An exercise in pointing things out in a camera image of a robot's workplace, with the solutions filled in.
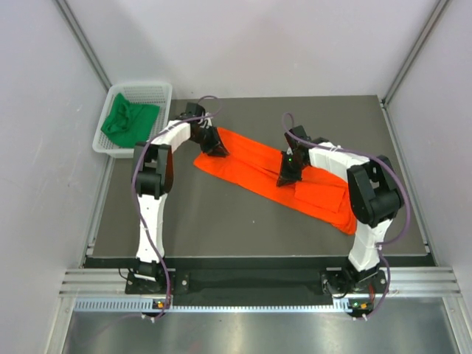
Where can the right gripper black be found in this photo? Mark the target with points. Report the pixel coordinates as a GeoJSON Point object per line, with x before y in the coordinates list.
{"type": "Point", "coordinates": [285, 178]}

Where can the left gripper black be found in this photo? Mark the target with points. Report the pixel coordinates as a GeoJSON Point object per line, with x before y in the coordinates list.
{"type": "Point", "coordinates": [220, 149]}

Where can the orange t shirt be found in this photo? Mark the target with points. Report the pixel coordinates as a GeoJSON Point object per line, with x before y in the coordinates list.
{"type": "Point", "coordinates": [255, 167]}

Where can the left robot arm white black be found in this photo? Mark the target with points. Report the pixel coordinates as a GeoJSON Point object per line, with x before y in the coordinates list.
{"type": "Point", "coordinates": [152, 180]}

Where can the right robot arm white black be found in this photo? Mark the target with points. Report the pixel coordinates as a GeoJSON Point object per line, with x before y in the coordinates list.
{"type": "Point", "coordinates": [375, 198]}

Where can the white plastic basket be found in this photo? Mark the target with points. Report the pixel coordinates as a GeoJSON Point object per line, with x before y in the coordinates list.
{"type": "Point", "coordinates": [152, 92]}

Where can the green t shirt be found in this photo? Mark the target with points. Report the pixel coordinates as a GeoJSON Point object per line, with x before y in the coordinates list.
{"type": "Point", "coordinates": [129, 123]}

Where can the aluminium front rail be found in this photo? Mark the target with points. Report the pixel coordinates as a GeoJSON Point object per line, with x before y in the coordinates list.
{"type": "Point", "coordinates": [400, 281]}

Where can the aluminium frame post left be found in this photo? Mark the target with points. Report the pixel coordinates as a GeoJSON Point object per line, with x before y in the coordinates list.
{"type": "Point", "coordinates": [80, 36]}

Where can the aluminium frame post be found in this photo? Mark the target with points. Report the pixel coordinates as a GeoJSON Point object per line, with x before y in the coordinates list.
{"type": "Point", "coordinates": [80, 36]}
{"type": "Point", "coordinates": [434, 17]}

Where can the aluminium frame post right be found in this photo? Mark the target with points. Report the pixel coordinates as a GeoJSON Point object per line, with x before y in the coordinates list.
{"type": "Point", "coordinates": [434, 17]}

